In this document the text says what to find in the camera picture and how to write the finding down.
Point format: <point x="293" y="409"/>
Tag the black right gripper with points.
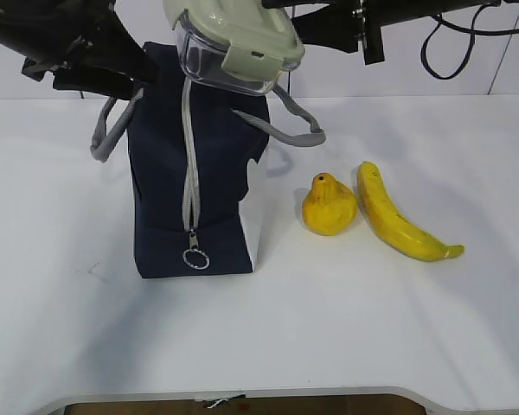
<point x="339" y="29"/>

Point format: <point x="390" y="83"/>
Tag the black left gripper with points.
<point x="90" y="34"/>

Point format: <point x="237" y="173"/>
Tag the green lid glass container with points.
<point x="239" y="46"/>

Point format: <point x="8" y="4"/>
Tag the navy blue lunch bag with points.
<point x="197" y="157"/>

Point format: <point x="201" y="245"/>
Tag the yellow pear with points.
<point x="329" y="206"/>

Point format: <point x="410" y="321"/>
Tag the yellow banana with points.
<point x="391" y="226"/>

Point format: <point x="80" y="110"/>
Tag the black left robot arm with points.
<point x="12" y="31"/>

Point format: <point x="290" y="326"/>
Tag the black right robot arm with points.
<point x="398" y="11"/>

